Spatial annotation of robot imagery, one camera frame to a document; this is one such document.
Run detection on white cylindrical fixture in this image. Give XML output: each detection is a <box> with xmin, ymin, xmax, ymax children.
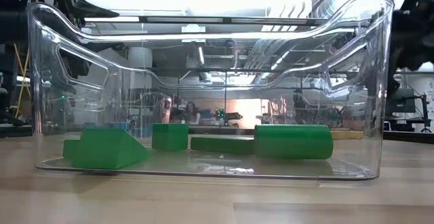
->
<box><xmin>127</xmin><ymin>46</ymin><xmax>154</xmax><ymax>69</ymax></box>

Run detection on green cube block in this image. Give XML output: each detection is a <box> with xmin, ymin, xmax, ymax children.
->
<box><xmin>151</xmin><ymin>122</ymin><xmax>189</xmax><ymax>151</ymax></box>

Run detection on green rectangular block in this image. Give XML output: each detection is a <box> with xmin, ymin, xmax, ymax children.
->
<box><xmin>62</xmin><ymin>138</ymin><xmax>82</xmax><ymax>161</ymax></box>
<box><xmin>190</xmin><ymin>136</ymin><xmax>256</xmax><ymax>156</ymax></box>

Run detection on black monitor on stand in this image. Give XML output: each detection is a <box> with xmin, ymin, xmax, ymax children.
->
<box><xmin>384</xmin><ymin>87</ymin><xmax>433</xmax><ymax>134</ymax></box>

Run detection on green cylinder block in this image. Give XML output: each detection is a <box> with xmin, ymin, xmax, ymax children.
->
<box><xmin>253</xmin><ymin>124</ymin><xmax>335</xmax><ymax>161</ymax></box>

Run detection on clear plastic bin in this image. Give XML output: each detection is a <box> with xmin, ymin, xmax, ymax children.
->
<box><xmin>28</xmin><ymin>0</ymin><xmax>396</xmax><ymax>181</ymax></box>

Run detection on green wedge block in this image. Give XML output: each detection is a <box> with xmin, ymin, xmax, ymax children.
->
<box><xmin>70</xmin><ymin>128</ymin><xmax>151</xmax><ymax>170</ymax></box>

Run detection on person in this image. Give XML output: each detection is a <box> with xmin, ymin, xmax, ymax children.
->
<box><xmin>181</xmin><ymin>100</ymin><xmax>201</xmax><ymax>126</ymax></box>

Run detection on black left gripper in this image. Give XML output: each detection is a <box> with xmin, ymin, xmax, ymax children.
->
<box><xmin>36</xmin><ymin>0</ymin><xmax>120</xmax><ymax>29</ymax></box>

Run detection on long yellow block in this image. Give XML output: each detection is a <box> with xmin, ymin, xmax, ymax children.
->
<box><xmin>330</xmin><ymin>130</ymin><xmax>365</xmax><ymax>141</ymax></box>

